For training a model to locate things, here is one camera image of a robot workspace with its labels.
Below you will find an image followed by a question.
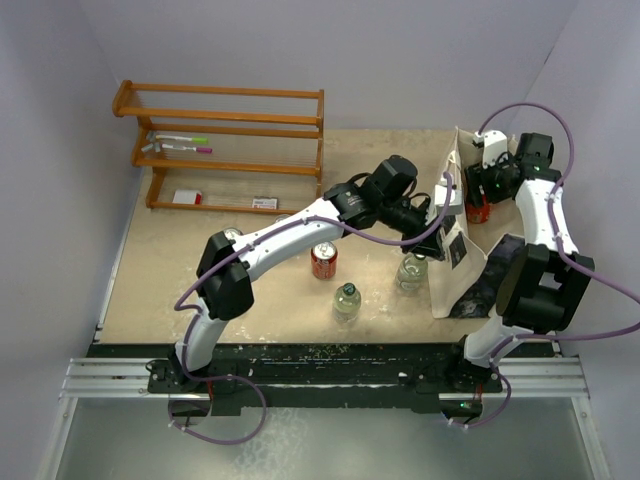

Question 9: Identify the glass soda bottle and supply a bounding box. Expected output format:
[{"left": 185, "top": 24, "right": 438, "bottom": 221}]
[
  {"left": 395, "top": 253, "right": 428, "bottom": 292},
  {"left": 332, "top": 282, "right": 362, "bottom": 323}
]

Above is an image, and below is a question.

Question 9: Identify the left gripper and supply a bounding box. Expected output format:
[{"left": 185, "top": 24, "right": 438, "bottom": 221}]
[{"left": 378, "top": 199, "right": 445, "bottom": 262}]

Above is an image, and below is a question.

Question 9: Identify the glass soda bottle front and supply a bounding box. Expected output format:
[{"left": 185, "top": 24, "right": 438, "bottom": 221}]
[{"left": 332, "top": 282, "right": 362, "bottom": 323}]

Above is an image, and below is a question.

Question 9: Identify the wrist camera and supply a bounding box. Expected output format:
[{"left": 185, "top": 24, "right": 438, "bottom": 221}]
[
  {"left": 429, "top": 172, "right": 464, "bottom": 217},
  {"left": 474, "top": 130, "right": 509, "bottom": 169}
]

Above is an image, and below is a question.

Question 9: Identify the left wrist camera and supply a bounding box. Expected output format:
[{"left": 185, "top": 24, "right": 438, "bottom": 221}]
[{"left": 429, "top": 172, "right": 464, "bottom": 217}]

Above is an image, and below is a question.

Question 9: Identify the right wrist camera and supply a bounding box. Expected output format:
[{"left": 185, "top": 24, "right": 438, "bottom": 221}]
[{"left": 474, "top": 130, "right": 509, "bottom": 169}]

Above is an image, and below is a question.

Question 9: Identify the red white box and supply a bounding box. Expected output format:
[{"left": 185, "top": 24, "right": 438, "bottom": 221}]
[{"left": 172, "top": 189, "right": 203, "bottom": 205}]

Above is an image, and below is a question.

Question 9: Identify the purple cable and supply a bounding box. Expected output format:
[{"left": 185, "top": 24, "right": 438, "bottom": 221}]
[
  {"left": 167, "top": 172, "right": 456, "bottom": 444},
  {"left": 447, "top": 102, "right": 640, "bottom": 431}
]

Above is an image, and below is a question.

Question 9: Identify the canvas tote bag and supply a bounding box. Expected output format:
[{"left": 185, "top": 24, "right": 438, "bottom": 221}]
[{"left": 428, "top": 128, "right": 524, "bottom": 319}]

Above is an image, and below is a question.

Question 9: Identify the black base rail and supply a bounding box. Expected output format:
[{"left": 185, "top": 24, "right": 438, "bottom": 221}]
[{"left": 89, "top": 341, "right": 556, "bottom": 416}]

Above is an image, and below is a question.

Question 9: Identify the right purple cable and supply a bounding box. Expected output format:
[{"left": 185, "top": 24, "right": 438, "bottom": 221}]
[{"left": 447, "top": 102, "right": 640, "bottom": 431}]

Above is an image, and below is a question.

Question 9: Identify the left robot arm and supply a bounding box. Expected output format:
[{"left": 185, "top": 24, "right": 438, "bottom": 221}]
[{"left": 168, "top": 155, "right": 460, "bottom": 392}]

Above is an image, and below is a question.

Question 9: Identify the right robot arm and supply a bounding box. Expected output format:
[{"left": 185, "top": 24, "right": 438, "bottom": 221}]
[{"left": 444, "top": 130, "right": 595, "bottom": 391}]

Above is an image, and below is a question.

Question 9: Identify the red cola can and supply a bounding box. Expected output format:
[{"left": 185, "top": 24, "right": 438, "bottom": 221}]
[
  {"left": 465, "top": 199, "right": 491, "bottom": 224},
  {"left": 310, "top": 241, "right": 338, "bottom": 280}
]

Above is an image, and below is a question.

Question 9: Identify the wooden shelf rack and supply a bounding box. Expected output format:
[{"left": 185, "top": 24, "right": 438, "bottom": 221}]
[{"left": 112, "top": 80, "right": 325, "bottom": 214}]

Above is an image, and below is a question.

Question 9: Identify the small printed box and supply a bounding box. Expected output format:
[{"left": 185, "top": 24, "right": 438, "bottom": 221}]
[{"left": 252, "top": 197, "right": 278, "bottom": 210}]

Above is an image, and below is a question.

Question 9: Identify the purple soda can left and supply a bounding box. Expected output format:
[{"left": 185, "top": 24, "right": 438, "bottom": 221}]
[{"left": 223, "top": 227, "right": 243, "bottom": 240}]

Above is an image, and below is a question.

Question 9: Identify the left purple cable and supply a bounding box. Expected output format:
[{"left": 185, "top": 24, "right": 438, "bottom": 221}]
[{"left": 167, "top": 172, "right": 456, "bottom": 444}]

